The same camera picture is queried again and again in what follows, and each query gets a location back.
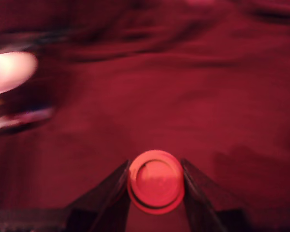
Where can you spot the dark printed mug white inside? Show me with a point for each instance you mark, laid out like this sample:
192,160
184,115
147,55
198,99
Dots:
9,70

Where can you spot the dark red fleece blanket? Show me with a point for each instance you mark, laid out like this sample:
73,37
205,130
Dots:
183,84

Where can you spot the orange coffee capsule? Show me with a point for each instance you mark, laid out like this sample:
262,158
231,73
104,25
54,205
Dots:
157,183

